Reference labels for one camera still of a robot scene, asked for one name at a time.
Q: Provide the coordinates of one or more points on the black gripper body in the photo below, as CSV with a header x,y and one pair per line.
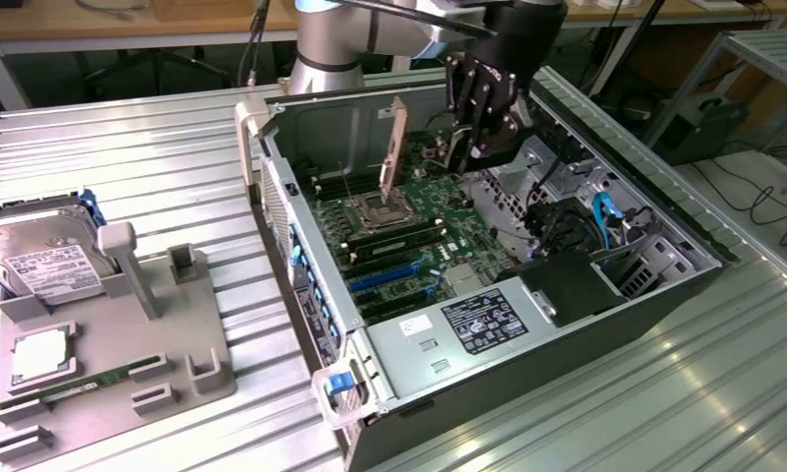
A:
x,y
522,34

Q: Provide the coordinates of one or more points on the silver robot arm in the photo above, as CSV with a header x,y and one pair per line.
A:
x,y
328,44

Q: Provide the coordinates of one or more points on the green motherboard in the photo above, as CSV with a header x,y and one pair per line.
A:
x,y
432,216

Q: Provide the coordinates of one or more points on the CPU socket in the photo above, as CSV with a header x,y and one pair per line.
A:
x,y
380,211

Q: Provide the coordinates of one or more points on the thin metal locking lever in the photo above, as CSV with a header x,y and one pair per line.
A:
x,y
348,179

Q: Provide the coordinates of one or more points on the black RAM slots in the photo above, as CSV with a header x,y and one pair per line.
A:
x,y
344,183

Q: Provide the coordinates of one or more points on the installed black RAM stick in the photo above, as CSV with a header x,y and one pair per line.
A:
x,y
393,241

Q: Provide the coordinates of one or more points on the silver chipset heatsink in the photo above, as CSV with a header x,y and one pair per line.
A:
x,y
466,277

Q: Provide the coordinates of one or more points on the black box on floor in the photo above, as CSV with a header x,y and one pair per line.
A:
x,y
702,128

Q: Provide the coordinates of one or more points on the black plastic air shroud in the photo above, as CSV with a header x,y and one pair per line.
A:
x,y
564,290

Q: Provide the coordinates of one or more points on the blue expansion slot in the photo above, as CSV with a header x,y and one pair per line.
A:
x,y
383,275

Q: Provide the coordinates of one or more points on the metal disk bay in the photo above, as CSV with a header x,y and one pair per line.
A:
x,y
662,255

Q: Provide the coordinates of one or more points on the black expansion slot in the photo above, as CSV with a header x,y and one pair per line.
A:
x,y
396,300

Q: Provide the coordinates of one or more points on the metal slat table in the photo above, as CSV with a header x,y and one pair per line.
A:
x,y
767,54

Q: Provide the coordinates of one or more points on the grey power supply unit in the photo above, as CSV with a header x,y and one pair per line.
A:
x,y
445,339

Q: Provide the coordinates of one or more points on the open black PC case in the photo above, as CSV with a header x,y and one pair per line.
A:
x,y
630,344

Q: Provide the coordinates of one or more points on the black chair base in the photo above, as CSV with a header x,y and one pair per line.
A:
x,y
150,69

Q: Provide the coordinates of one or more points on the wooden desk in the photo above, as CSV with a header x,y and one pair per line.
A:
x,y
137,19

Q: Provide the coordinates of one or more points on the beige case foot blue latch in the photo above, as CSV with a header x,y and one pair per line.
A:
x,y
337,393

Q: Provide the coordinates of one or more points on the grey parts rack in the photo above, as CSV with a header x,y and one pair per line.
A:
x,y
144,334

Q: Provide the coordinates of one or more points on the hard disk in blue caddy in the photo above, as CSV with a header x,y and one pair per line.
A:
x,y
45,255

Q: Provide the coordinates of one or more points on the green RAM stick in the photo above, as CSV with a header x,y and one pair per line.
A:
x,y
85,383

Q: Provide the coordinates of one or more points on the silver CPU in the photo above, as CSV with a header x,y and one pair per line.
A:
x,y
41,359

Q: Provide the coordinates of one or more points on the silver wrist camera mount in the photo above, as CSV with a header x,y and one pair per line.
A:
x,y
455,24

